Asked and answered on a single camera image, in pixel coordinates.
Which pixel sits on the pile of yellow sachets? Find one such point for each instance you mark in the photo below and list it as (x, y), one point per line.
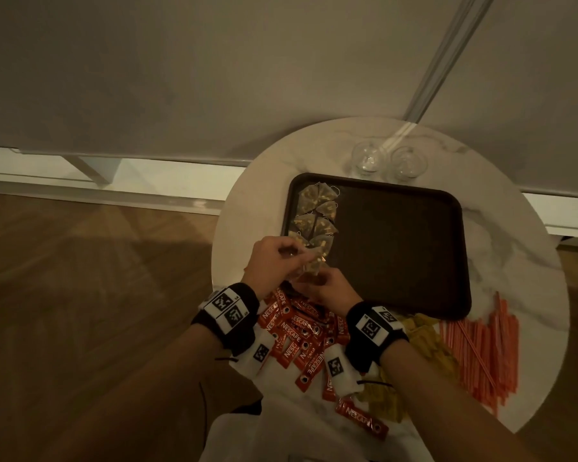
(428, 341)

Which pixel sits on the person's left hand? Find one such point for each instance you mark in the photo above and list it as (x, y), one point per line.
(267, 266)

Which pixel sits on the round white marble table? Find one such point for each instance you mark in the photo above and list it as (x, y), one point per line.
(173, 180)

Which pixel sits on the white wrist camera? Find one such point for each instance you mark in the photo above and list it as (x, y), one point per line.
(255, 356)
(339, 370)

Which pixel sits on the person's left forearm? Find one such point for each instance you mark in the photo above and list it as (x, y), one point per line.
(139, 404)

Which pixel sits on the neat cluster of tea bags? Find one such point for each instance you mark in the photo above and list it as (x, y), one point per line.
(313, 194)

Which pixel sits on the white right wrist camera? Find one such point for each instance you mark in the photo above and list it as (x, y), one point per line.
(339, 370)

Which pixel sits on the pile of red Nescafe sachets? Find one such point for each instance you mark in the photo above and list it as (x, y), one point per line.
(294, 331)

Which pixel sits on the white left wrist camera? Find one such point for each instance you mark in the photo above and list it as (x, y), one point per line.
(255, 356)

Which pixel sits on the clear glass cup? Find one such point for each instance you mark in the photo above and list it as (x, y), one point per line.
(408, 164)
(368, 159)

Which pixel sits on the black wristband with markers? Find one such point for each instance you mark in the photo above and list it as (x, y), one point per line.
(245, 336)
(361, 353)

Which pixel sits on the pile of orange stick packets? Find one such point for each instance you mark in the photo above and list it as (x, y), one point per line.
(486, 351)

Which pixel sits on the person's white trousers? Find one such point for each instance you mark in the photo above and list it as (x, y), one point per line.
(279, 437)

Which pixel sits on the black left wristband with markers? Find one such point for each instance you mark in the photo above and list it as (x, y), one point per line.
(245, 336)

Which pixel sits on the perforated metal wall rail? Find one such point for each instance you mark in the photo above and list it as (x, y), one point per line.
(450, 48)

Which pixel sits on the dark brown tray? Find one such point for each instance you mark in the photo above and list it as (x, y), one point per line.
(400, 245)

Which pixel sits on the person's right hand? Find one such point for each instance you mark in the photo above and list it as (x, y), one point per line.
(334, 291)

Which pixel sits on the person's right forearm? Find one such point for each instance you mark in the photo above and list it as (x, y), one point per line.
(448, 408)

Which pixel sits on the black right wristband with markers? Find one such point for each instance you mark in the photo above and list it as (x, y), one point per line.
(361, 353)

